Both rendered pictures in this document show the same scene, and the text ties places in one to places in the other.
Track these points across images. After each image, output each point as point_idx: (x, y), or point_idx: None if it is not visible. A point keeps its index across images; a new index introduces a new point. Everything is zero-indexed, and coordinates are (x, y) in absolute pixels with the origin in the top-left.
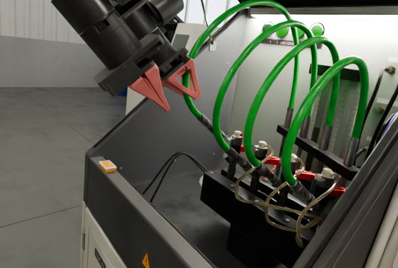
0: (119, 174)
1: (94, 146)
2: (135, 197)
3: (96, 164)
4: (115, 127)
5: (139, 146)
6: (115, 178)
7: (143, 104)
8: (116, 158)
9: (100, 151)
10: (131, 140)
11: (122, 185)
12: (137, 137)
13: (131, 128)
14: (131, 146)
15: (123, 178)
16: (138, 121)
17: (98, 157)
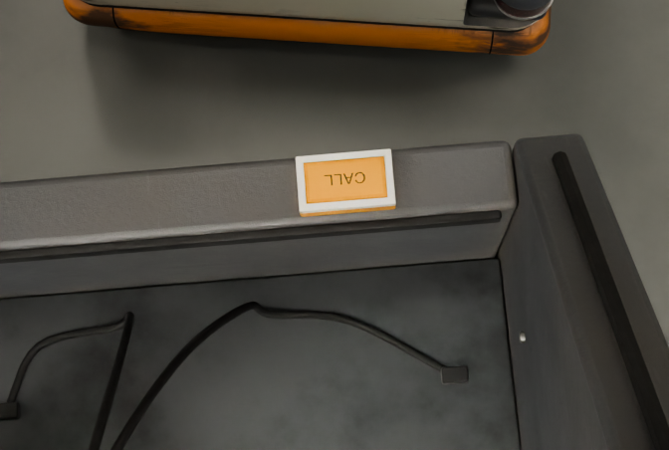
0: (261, 222)
1: (556, 156)
2: (28, 214)
3: (410, 149)
4: (587, 247)
5: (553, 435)
6: (223, 190)
7: (624, 422)
8: (528, 300)
9: (523, 192)
10: (552, 367)
11: (151, 197)
12: (559, 411)
13: (562, 348)
14: (547, 374)
15: (211, 223)
16: (576, 397)
17: (498, 178)
